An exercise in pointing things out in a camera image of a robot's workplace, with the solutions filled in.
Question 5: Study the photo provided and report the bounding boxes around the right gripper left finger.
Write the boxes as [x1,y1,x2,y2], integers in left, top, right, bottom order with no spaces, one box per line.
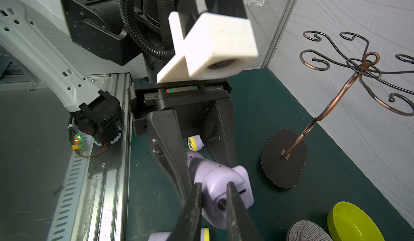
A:
[172,183,202,235]

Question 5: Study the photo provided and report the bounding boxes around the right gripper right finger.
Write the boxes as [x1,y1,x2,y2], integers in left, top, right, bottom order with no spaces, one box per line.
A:
[226,182,263,241]

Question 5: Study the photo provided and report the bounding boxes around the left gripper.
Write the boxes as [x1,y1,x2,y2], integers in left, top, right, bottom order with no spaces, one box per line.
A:
[129,79,237,205]

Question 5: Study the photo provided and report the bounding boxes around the purple flashlight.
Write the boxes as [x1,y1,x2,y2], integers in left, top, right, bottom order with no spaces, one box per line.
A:
[187,135,204,152]
[185,150,254,229]
[148,228,210,241]

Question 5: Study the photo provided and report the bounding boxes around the pink patterned bowl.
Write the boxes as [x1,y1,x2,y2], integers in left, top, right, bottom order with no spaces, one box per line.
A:
[286,220,332,241]

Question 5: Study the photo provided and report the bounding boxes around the lime green bowl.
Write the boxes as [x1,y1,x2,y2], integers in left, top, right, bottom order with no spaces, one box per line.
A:
[327,201,384,241]

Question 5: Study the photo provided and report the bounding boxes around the copper wire jewelry stand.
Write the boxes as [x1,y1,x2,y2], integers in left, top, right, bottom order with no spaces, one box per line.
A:
[260,30,414,189]

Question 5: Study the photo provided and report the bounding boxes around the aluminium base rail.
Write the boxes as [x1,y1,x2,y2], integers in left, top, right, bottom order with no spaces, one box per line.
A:
[47,74,133,241]

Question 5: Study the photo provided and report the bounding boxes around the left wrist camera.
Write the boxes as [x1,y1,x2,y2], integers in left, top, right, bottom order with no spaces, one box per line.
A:
[156,11,258,83]

